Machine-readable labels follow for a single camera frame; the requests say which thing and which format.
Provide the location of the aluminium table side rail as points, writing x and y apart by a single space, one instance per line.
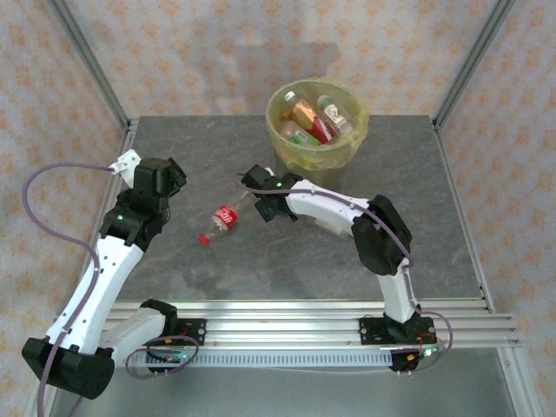
462 217
119 174

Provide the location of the red label cola bottle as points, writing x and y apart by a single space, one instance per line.
225 217

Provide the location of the clear bottle green-white cap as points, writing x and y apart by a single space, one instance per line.
336 116

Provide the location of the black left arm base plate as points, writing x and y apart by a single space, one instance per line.
195 332

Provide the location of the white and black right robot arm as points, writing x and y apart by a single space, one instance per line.
330 206

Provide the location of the translucent yellow-green plastic bin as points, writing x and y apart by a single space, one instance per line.
317 178

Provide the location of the aluminium frame post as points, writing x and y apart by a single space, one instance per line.
519 382
91 65
473 65
32 406

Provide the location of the small circuit board green light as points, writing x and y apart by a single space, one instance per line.
167 357
423 354

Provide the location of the white label square bottle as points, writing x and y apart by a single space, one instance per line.
332 228

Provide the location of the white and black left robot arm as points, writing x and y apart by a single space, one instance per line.
100 282

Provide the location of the aluminium mounting rail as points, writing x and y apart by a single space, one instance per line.
282 330

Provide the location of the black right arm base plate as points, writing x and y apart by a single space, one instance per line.
371 332

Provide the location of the aluminium lower frame post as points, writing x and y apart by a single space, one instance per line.
519 382
32 406

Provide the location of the green label bottle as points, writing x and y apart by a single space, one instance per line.
299 137

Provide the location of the grey metal shelf panel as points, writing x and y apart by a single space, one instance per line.
282 393

